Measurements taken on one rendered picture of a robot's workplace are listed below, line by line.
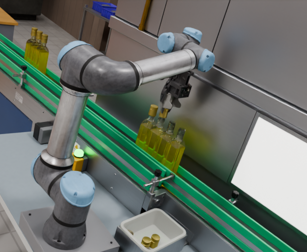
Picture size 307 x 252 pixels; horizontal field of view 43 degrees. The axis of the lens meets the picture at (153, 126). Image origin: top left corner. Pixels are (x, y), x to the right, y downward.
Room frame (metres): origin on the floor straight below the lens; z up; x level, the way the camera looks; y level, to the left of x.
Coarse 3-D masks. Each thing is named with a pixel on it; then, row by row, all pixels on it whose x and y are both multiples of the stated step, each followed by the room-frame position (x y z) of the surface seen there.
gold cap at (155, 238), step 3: (153, 234) 1.19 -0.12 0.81; (156, 234) 1.20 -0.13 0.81; (153, 237) 1.18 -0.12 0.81; (156, 237) 1.18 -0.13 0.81; (159, 237) 1.19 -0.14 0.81; (153, 240) 1.17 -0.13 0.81; (156, 240) 1.17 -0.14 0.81; (150, 243) 1.17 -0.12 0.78; (153, 243) 1.17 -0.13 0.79; (156, 243) 1.17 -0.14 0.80; (150, 246) 1.17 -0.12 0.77; (153, 246) 1.17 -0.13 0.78; (156, 246) 1.17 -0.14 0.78
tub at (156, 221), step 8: (136, 216) 1.23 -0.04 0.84; (144, 216) 1.26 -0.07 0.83; (152, 216) 1.30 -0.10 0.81; (160, 216) 1.31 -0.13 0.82; (168, 216) 1.29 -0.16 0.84; (120, 224) 1.16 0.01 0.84; (128, 224) 1.19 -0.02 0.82; (136, 224) 1.23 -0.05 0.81; (144, 224) 1.27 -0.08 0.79; (152, 224) 1.30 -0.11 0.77; (160, 224) 1.29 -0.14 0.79; (168, 224) 1.28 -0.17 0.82; (176, 224) 1.26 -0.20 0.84; (128, 232) 1.13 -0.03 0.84; (136, 232) 1.23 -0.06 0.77; (144, 232) 1.24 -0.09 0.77; (152, 232) 1.26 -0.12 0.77; (160, 232) 1.27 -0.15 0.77; (168, 232) 1.27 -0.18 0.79; (176, 232) 1.25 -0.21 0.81; (184, 232) 1.22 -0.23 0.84; (136, 240) 1.10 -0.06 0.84; (160, 240) 1.22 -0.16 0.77; (168, 240) 1.24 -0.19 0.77; (176, 240) 1.17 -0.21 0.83; (144, 248) 1.07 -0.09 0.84; (152, 248) 1.17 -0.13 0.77; (160, 248) 1.10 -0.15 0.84
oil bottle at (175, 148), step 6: (174, 138) 1.48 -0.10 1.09; (168, 144) 1.47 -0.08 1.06; (174, 144) 1.45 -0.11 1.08; (180, 144) 1.45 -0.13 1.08; (168, 150) 1.46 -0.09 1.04; (174, 150) 1.45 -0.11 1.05; (180, 150) 1.46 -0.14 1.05; (168, 156) 1.46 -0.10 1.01; (174, 156) 1.44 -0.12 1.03; (180, 156) 1.47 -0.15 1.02; (162, 162) 1.47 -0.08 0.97; (168, 162) 1.45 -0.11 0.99; (174, 162) 1.45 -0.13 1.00; (168, 168) 1.45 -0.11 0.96; (174, 168) 1.46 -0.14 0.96
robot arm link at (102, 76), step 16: (192, 48) 1.35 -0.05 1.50; (96, 64) 1.07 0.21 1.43; (112, 64) 1.08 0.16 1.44; (128, 64) 1.11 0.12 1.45; (144, 64) 1.16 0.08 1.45; (160, 64) 1.20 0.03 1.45; (176, 64) 1.25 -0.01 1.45; (192, 64) 1.31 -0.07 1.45; (208, 64) 1.35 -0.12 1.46; (96, 80) 1.05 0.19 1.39; (112, 80) 1.06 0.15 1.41; (128, 80) 1.08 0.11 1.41; (144, 80) 1.14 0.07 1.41
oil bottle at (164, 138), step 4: (164, 132) 1.51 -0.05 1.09; (160, 136) 1.51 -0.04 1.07; (164, 136) 1.50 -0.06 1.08; (168, 136) 1.49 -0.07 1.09; (172, 136) 1.50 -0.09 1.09; (160, 140) 1.50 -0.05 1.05; (164, 140) 1.49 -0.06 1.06; (168, 140) 1.48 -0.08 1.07; (160, 144) 1.50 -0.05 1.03; (164, 144) 1.48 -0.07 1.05; (156, 148) 1.51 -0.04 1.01; (160, 148) 1.49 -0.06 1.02; (164, 148) 1.48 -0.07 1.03; (156, 152) 1.50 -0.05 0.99; (160, 152) 1.49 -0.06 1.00; (164, 152) 1.48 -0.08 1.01; (156, 156) 1.50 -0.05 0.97; (160, 156) 1.49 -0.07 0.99; (160, 160) 1.48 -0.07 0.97
